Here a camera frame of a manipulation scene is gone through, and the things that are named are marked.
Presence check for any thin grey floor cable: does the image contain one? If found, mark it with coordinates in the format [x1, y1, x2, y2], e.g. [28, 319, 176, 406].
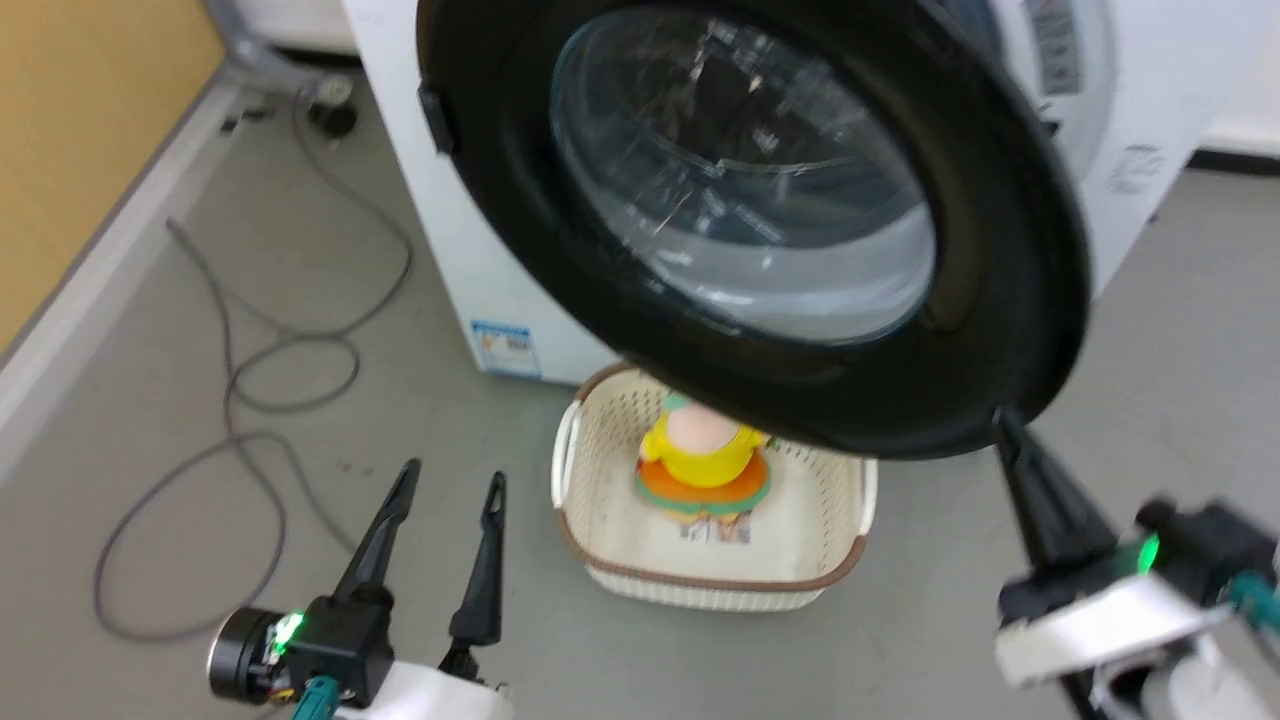
[93, 80, 415, 643]

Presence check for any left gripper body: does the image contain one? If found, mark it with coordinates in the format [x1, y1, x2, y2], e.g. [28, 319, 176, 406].
[208, 586, 514, 720]

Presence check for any black floor plug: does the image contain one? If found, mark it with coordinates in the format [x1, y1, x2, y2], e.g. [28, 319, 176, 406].
[308, 98, 359, 141]

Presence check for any yellow orange doll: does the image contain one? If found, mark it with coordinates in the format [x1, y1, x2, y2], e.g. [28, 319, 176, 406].
[634, 392, 773, 546]

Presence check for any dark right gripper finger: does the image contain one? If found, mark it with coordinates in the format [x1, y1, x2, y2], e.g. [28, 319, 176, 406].
[993, 407, 1119, 576]

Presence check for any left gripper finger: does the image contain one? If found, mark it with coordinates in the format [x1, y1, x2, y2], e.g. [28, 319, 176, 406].
[333, 459, 423, 599]
[448, 471, 509, 651]

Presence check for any grey drain hose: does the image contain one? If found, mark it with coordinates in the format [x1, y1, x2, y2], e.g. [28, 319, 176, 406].
[203, 0, 353, 93]

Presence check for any blue energy label sticker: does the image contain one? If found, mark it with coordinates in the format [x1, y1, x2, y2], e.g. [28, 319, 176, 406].
[470, 319, 542, 379]

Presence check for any black round glass washer door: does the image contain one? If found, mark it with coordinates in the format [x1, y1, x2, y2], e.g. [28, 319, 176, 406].
[415, 0, 1093, 461]

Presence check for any grey warning text sticker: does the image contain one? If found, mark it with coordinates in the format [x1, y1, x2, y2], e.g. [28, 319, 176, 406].
[1026, 0, 1089, 97]

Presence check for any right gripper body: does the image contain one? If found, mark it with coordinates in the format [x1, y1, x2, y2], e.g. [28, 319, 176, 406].
[994, 497, 1280, 689]

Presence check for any white front-load washing machine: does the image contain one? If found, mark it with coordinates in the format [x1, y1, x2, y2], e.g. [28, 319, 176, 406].
[340, 0, 1280, 389]

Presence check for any cream perforated laundry basket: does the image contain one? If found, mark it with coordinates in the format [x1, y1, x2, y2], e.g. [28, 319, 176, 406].
[550, 362, 879, 613]

